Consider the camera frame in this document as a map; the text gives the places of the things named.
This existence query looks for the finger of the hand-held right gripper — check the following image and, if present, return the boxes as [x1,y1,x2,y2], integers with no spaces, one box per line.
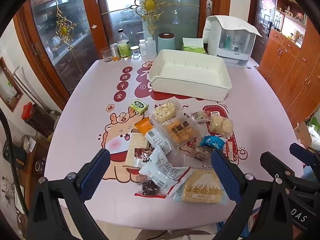
[260,151,297,180]
[289,142,318,167]

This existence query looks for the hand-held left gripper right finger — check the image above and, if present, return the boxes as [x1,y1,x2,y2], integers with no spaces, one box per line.
[211,149,297,240]

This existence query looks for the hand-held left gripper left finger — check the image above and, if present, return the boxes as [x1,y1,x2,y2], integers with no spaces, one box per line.
[26,148,112,240]

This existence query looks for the yellow bread packet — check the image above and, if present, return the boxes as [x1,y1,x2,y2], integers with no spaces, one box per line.
[172,169,229,205]

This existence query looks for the blue snack packet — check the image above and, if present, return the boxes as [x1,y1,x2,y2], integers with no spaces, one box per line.
[200,135,225,153]

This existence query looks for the clear bag pale puffs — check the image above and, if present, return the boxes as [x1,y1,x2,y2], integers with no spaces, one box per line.
[208,114,234,138]

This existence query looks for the orange cube snack packet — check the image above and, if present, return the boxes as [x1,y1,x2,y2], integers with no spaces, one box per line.
[160,116,200,154]

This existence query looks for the white printed snack packet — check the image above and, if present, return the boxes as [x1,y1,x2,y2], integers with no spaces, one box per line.
[138,145,192,198]

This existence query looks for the small mixed nut packet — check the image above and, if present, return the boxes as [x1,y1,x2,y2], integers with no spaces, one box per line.
[190,110,212,123]

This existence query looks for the green snack packet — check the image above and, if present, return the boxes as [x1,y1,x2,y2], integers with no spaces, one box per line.
[129,100,148,113]

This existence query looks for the white plastic bin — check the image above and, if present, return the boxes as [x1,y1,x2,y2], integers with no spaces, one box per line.
[149,49,232,102]

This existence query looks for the cardboard box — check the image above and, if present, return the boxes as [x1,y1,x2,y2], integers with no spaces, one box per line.
[292,121,313,149]

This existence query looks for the clear nut packet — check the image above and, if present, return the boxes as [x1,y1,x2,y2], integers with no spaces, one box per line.
[191,145,214,161]

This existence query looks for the beige wafer packet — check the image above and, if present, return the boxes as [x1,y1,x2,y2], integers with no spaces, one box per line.
[124,131,150,169]

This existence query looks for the brown snack packet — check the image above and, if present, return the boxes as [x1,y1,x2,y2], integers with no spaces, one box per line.
[134,148,154,168]

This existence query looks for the red dates packet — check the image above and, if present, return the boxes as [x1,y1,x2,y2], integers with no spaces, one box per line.
[136,175,167,198]

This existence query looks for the orange white snack packet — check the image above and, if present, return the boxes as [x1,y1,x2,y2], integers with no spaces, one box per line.
[134,117,173,154]

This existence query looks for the red lid jar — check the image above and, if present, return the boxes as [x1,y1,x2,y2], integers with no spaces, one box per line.
[21,102,57,138]

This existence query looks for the wooden cabinet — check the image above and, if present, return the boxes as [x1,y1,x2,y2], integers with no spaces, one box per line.
[257,27,320,125]

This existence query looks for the clear bag white puffs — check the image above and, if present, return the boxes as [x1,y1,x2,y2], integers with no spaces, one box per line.
[150,99,182,125]

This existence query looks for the glass cup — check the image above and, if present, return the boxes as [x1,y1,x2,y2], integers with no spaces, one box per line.
[100,47,113,63]

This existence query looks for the orange liquid jar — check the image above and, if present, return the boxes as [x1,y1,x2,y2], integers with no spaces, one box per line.
[109,43,120,62]

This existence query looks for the white sterilizer cabinet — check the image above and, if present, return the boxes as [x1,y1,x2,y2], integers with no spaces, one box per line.
[202,15,257,68]

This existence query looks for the green label bottle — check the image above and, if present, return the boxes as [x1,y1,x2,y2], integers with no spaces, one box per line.
[117,29,132,60]

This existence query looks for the green tissue box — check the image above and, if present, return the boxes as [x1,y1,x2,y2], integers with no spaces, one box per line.
[182,37,208,55]

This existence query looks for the wooden glass sliding door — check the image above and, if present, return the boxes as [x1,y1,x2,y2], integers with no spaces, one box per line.
[14,0,105,100]
[95,0,230,58]

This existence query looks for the white squeeze bottle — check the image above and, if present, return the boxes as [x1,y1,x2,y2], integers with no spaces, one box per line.
[146,37,157,57]

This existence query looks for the white cloth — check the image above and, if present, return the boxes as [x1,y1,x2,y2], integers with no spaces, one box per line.
[215,15,262,37]

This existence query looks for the teal canister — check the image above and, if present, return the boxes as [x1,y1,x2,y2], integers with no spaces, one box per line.
[157,33,175,55]

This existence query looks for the dark front door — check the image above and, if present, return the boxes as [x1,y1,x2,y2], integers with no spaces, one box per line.
[251,0,277,37]

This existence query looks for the wooden picture frame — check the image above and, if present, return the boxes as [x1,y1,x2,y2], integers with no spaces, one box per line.
[0,57,23,112]

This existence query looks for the wooden wall shelf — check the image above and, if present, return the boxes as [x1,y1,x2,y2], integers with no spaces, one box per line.
[275,0,310,43]

